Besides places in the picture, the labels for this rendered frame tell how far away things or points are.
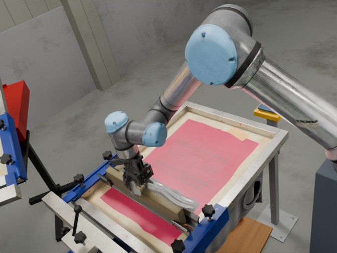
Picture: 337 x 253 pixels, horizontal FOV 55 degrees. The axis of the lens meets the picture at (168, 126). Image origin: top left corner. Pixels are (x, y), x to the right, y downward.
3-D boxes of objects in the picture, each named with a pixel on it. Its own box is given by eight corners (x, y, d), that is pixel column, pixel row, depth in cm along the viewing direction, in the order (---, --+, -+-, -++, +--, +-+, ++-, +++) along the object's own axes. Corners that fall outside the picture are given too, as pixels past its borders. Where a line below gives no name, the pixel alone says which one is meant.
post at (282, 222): (268, 204, 230) (262, 90, 173) (298, 218, 216) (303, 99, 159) (251, 226, 218) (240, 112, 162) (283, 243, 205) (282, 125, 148)
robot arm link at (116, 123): (120, 126, 96) (97, 123, 100) (130, 152, 103) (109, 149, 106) (133, 110, 101) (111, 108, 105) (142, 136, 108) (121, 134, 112)
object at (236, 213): (250, 194, 167) (244, 142, 145) (265, 201, 161) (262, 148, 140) (195, 263, 144) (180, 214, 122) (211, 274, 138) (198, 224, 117)
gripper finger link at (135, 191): (140, 206, 117) (137, 186, 113) (129, 199, 121) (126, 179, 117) (146, 201, 119) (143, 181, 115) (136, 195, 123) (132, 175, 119)
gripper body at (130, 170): (140, 189, 112) (130, 164, 105) (124, 179, 117) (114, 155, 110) (155, 175, 116) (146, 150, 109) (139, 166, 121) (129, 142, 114)
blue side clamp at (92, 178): (122, 161, 155) (118, 150, 151) (129, 164, 152) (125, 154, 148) (72, 204, 140) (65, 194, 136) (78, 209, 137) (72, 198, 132)
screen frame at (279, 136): (186, 106, 178) (185, 100, 176) (288, 137, 141) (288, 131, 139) (71, 204, 138) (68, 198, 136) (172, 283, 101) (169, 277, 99)
